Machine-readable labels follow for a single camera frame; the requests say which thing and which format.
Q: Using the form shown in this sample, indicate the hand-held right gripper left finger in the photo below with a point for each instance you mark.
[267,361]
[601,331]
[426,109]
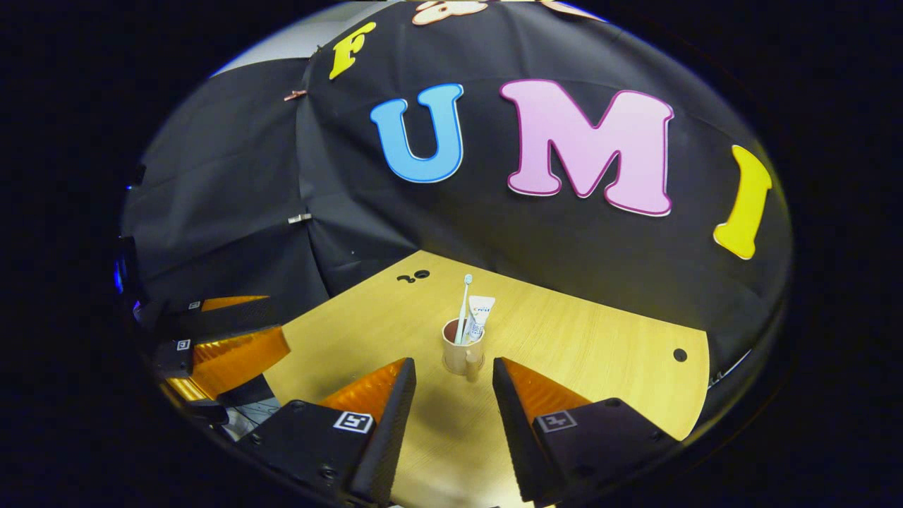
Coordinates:
[391,437]

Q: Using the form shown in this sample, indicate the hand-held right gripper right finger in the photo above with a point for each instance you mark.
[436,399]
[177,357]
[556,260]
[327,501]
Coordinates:
[515,437]

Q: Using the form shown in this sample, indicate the white toothbrush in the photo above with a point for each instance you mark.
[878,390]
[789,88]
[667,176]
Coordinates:
[463,310]

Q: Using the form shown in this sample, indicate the beige cup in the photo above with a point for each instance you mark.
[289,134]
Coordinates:
[457,360]

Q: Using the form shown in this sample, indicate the white toothpaste tube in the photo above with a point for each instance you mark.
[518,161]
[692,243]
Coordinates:
[480,314]

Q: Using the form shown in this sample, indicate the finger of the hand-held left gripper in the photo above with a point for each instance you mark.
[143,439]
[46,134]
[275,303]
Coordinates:
[233,356]
[226,314]

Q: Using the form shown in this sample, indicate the copper cloth clip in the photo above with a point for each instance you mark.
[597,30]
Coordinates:
[295,94]

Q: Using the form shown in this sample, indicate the black backdrop cloth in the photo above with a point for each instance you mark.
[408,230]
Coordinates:
[494,233]

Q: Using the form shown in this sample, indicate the wooden desktop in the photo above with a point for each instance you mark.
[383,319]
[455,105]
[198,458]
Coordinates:
[578,353]

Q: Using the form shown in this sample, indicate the silver cloth clip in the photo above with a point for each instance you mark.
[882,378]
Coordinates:
[300,218]

